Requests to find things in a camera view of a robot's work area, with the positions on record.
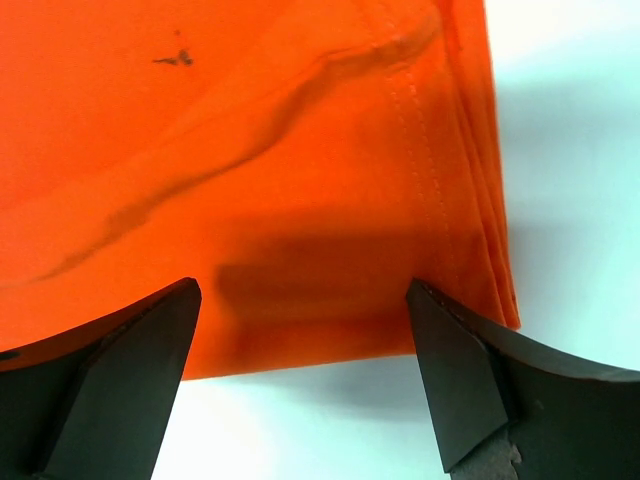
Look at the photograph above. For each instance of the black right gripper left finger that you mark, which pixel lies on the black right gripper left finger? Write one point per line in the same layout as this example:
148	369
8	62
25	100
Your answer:
94	402

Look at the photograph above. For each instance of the orange t shirt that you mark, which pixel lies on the orange t shirt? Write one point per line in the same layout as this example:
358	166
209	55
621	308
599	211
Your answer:
304	161

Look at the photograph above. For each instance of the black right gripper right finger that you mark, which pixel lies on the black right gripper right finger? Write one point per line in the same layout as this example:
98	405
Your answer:
504	406

